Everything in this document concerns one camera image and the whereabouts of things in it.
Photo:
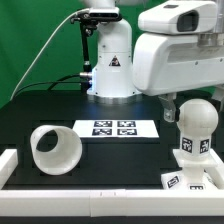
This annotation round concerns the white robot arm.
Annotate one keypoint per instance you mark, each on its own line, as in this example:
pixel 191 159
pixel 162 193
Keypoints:
pixel 113 74

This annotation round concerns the white right fence rail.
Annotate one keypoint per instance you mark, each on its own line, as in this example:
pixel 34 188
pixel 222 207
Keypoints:
pixel 217 172

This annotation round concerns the white lamp shade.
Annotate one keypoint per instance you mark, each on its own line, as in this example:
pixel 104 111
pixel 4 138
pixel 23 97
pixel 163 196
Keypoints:
pixel 63 157

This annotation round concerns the white lamp base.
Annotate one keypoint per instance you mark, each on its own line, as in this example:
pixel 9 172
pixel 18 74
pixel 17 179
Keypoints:
pixel 192 175

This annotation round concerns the white left fence rail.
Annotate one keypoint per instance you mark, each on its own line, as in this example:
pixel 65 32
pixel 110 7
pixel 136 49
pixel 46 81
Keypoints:
pixel 8 163

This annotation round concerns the white fence rail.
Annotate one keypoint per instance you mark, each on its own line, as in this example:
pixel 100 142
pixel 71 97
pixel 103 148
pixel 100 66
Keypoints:
pixel 108 203
pixel 8 163
pixel 217 172

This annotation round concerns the black depth camera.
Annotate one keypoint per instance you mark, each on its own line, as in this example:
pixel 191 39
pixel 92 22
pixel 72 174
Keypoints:
pixel 97 14

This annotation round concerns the white lamp bulb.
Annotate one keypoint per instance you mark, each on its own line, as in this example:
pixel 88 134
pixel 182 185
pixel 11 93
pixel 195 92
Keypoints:
pixel 198 119

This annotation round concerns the black camera stand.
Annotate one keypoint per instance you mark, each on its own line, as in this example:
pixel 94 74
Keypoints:
pixel 87 67

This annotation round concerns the white front fence rail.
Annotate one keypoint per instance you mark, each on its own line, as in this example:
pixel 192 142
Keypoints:
pixel 108 203

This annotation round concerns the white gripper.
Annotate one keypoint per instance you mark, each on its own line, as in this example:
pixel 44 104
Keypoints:
pixel 164 64

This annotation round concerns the white marker sheet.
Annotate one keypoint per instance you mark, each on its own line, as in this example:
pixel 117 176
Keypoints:
pixel 116 129

